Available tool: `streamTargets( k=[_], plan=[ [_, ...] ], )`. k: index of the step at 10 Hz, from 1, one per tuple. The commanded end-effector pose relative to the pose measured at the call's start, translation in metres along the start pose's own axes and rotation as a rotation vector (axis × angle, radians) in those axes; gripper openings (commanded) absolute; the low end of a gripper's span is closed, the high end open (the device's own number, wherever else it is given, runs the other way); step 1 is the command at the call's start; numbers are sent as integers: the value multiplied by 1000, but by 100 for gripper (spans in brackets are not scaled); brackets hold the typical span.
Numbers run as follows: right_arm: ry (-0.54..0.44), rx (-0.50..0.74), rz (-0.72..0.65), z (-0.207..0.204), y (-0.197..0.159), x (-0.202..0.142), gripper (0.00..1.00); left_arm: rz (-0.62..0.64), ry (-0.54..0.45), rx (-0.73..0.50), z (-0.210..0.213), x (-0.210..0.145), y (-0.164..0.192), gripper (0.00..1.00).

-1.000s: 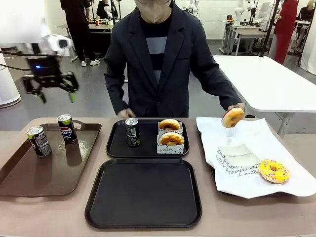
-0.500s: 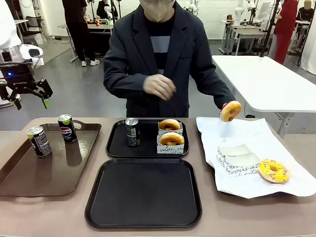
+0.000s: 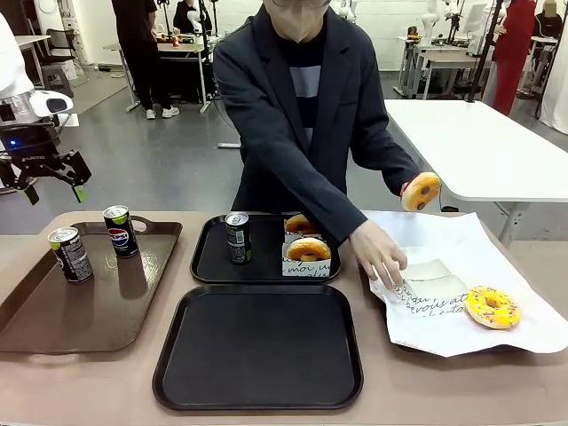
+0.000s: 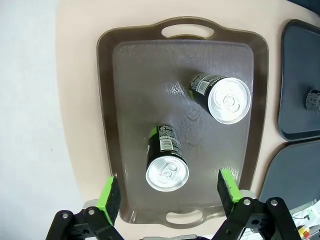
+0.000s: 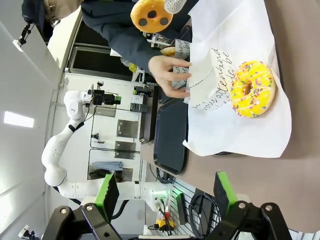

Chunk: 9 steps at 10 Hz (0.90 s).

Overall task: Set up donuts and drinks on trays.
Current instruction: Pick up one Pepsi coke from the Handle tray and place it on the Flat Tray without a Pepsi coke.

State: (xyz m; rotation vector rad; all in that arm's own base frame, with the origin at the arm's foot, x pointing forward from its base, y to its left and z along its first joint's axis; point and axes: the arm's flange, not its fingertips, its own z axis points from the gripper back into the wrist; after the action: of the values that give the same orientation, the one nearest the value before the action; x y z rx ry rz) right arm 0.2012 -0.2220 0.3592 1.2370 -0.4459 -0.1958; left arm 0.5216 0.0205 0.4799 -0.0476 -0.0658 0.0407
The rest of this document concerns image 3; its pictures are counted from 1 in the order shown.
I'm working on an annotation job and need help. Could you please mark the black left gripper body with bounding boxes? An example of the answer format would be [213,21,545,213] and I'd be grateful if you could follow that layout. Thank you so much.
[0,125,61,177]

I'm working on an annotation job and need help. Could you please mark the black Pepsi soda can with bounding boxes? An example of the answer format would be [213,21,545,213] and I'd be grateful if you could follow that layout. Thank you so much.
[47,226,96,286]
[102,204,137,260]
[224,210,253,266]

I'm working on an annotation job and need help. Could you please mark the orange glazed ring donut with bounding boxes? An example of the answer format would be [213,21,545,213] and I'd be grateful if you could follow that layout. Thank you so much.
[284,213,319,236]
[287,236,332,264]

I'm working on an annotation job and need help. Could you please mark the orange glazed chocolate-dot donut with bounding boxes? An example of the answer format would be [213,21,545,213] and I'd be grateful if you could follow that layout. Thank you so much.
[400,171,443,212]

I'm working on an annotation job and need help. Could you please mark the script-printed paper box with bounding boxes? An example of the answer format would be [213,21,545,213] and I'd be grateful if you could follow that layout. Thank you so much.
[369,258,470,320]

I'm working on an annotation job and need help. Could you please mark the person's left forearm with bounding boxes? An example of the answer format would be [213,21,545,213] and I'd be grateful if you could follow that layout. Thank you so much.
[350,127,421,194]

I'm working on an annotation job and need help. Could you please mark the person's right forearm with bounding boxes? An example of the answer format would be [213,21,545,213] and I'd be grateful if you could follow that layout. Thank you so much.
[265,145,372,246]

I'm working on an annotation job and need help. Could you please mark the person's right hand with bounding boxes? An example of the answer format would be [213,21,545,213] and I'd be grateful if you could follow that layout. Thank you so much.
[348,217,410,292]

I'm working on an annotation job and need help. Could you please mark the person's left hand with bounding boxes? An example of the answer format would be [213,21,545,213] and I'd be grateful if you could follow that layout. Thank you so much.
[398,175,418,201]

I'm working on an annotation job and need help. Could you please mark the grey step stool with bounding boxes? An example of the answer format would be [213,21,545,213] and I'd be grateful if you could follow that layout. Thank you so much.
[42,64,75,97]

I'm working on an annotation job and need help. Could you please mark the light wooden desk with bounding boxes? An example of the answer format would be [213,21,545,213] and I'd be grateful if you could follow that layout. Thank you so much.
[14,35,52,86]

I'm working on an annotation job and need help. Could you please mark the black office chair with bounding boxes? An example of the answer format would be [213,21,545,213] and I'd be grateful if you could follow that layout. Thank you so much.
[43,28,77,66]

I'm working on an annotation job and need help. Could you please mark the white desk with leg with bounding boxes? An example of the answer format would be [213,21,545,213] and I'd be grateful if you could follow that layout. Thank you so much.
[102,42,139,113]

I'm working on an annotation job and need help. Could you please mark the standing person in black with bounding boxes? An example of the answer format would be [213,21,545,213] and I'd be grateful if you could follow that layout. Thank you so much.
[110,0,181,122]

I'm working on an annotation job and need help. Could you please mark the brown plastic serving tray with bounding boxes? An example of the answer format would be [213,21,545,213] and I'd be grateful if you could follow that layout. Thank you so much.
[0,214,184,356]

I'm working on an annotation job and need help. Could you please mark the cluttered background work table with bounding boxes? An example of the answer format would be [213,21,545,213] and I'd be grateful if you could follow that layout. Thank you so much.
[156,38,215,114]

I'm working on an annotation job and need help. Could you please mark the seated person in black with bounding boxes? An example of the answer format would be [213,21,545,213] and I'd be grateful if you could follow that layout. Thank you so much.
[172,0,201,35]

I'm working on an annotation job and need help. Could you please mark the person in dark blazer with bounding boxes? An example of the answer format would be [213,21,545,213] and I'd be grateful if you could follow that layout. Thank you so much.
[211,0,421,268]

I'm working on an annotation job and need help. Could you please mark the black square plastic tray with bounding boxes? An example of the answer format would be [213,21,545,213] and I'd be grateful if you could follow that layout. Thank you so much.
[152,283,365,412]
[190,212,342,286]

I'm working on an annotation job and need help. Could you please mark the beige face mask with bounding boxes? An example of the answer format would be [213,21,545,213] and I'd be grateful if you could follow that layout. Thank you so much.
[261,0,332,44]

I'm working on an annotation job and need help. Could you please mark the large white paper sheet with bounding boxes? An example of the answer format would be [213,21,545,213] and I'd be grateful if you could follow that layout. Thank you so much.
[360,209,568,359]

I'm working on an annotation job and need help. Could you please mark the dark plastic tray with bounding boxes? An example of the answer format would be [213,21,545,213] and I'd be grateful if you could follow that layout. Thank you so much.
[375,290,533,356]

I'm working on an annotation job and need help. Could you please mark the grey background lab table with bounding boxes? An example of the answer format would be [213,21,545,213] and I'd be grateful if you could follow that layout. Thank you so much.
[398,35,496,100]

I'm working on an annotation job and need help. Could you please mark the white rectangular table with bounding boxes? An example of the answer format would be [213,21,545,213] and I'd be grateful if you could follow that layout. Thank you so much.
[383,98,568,248]

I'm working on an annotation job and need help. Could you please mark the black tripod pole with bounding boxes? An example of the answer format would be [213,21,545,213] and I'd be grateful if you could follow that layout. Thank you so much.
[468,0,509,104]

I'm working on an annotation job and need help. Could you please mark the yellow sprinkled donut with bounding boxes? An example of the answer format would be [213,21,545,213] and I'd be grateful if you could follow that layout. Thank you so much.
[464,284,523,331]

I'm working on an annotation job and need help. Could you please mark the person in red clothes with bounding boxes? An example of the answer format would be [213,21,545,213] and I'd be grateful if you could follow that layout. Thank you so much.
[492,0,537,116]

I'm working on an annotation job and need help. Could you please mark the person with blurred face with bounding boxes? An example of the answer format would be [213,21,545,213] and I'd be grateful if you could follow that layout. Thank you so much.
[527,0,568,91]

